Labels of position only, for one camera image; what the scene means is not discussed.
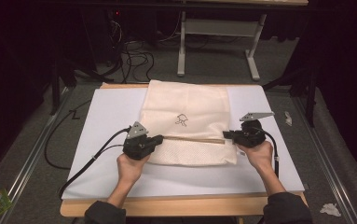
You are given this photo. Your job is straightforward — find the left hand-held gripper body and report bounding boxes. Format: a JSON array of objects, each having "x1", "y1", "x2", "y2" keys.
[{"x1": 122, "y1": 120, "x2": 156, "y2": 161}]

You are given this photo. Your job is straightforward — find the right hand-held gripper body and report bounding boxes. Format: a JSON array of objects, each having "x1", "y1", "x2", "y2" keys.
[{"x1": 233, "y1": 111, "x2": 275, "y2": 148}]

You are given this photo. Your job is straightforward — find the cream mesh fabric bag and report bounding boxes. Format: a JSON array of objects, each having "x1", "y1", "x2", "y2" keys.
[{"x1": 140, "y1": 79, "x2": 239, "y2": 166}]

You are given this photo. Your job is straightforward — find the person's right hand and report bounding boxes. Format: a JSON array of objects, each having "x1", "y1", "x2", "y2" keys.
[{"x1": 237, "y1": 141, "x2": 275, "y2": 173}]

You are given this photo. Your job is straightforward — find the person's left hand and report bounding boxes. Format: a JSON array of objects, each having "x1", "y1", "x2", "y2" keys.
[{"x1": 117, "y1": 153, "x2": 151, "y2": 188}]

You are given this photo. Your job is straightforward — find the small white scrap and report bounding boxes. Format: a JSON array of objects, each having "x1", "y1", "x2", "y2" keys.
[{"x1": 283, "y1": 110, "x2": 294, "y2": 127}]

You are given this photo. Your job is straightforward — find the white table mat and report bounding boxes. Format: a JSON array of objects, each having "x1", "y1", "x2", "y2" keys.
[{"x1": 62, "y1": 85, "x2": 305, "y2": 200}]

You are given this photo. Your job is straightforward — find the wooden table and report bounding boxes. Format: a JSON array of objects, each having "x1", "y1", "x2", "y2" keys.
[{"x1": 60, "y1": 82, "x2": 309, "y2": 217}]

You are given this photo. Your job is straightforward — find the black stand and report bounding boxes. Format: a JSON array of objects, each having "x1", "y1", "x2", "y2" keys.
[
  {"x1": 48, "y1": 57, "x2": 78, "y2": 117},
  {"x1": 262, "y1": 62, "x2": 321, "y2": 129}
]

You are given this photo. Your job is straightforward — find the crumpled white paper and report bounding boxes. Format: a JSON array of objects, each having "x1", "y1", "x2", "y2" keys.
[{"x1": 319, "y1": 203, "x2": 342, "y2": 218}]

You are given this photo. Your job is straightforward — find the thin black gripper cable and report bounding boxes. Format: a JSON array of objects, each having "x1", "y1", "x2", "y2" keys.
[{"x1": 93, "y1": 143, "x2": 125, "y2": 161}]

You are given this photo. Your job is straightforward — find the thick black gripper cable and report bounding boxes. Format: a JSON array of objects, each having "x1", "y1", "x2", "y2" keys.
[{"x1": 58, "y1": 126, "x2": 132, "y2": 199}]

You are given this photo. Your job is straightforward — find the tangle of black cables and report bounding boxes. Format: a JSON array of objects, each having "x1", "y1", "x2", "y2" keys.
[{"x1": 105, "y1": 10, "x2": 182, "y2": 84}]

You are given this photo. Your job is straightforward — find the metal floor rail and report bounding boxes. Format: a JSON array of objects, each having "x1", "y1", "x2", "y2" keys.
[
  {"x1": 291, "y1": 96, "x2": 357, "y2": 224},
  {"x1": 0, "y1": 87, "x2": 72, "y2": 224}
]

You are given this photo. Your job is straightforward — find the black floor cable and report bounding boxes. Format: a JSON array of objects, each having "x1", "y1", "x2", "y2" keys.
[{"x1": 44, "y1": 99, "x2": 92, "y2": 171}]

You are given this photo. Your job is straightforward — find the white metal desk frame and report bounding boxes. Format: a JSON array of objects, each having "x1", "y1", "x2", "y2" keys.
[{"x1": 176, "y1": 0, "x2": 309, "y2": 82}]

